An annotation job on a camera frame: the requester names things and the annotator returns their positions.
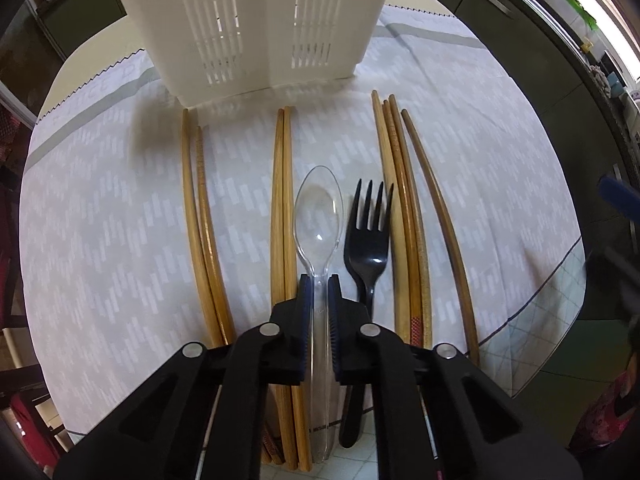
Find clear plastic spoon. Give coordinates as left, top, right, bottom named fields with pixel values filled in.
left=294, top=166, right=344, bottom=464

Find pink floral sleeve forearm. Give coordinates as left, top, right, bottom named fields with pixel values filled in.
left=569, top=318, right=640, bottom=453

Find dark kitchen counter cabinets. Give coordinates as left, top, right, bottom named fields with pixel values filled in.
left=399, top=0, right=640, bottom=321

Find light wooden chopstick right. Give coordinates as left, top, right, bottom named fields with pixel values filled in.
left=371, top=90, right=410, bottom=344

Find dark patterned wooden chopstick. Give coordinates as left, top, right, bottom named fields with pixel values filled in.
left=195, top=126, right=236, bottom=344

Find patterned wooden chopstick right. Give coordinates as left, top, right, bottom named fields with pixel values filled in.
left=383, top=100, right=423, bottom=347

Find wooden chopstick centre right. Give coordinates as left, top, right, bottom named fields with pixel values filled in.
left=282, top=106, right=312, bottom=471

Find wooden chopstick far left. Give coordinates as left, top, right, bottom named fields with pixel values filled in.
left=180, top=108, right=224, bottom=348

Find black plastic fork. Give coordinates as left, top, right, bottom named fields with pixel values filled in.
left=338, top=180, right=394, bottom=448

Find brown wooden chopstick right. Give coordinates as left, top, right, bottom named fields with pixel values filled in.
left=388, top=94, right=432, bottom=349

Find grey patterned tablecloth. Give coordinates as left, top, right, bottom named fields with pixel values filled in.
left=20, top=6, right=586, bottom=434

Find dark wooden chopstick far right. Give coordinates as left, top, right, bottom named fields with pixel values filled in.
left=400, top=108, right=480, bottom=366

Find white plastic utensil caddy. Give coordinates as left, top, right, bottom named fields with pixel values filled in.
left=120, top=0, right=385, bottom=107

